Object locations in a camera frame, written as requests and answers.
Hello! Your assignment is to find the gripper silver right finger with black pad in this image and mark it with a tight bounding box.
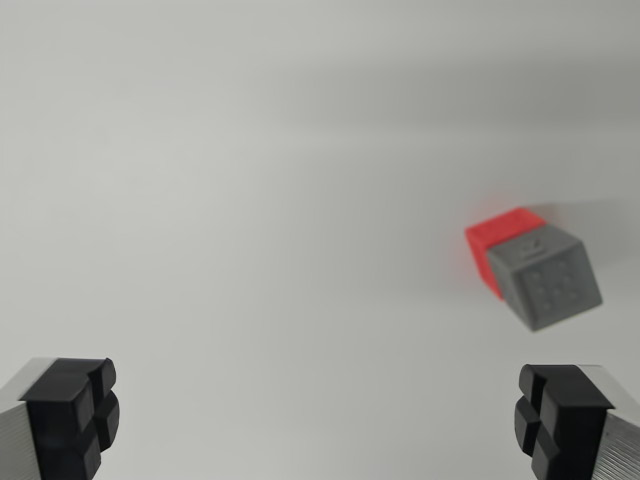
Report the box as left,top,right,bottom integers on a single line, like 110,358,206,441
512,363,640,480

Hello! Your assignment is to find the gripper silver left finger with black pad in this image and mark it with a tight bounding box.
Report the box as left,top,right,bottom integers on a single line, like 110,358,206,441
0,356,121,480

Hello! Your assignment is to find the grey dice cube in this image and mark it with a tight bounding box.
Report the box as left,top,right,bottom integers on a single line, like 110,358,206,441
484,223,604,333

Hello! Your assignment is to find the red dice cube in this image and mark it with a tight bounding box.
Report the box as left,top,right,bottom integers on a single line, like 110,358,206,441
464,206,546,301

